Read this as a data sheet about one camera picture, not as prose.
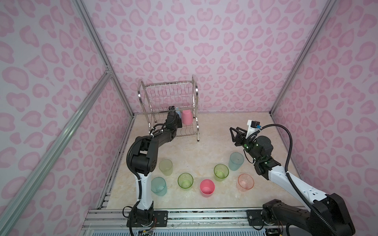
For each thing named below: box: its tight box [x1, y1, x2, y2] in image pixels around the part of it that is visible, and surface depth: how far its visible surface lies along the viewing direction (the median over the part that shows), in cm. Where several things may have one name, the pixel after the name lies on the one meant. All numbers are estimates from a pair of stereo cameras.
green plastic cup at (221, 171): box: [213, 163, 230, 182], surface depth 86 cm
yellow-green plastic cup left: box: [158, 158, 173, 177], surface depth 86 cm
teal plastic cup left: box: [150, 176, 167, 197], surface depth 77 cm
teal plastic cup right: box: [228, 151, 245, 172], surface depth 90 cm
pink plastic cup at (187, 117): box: [182, 109, 193, 126], surface depth 103 cm
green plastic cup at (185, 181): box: [177, 172, 194, 192], surface depth 84 cm
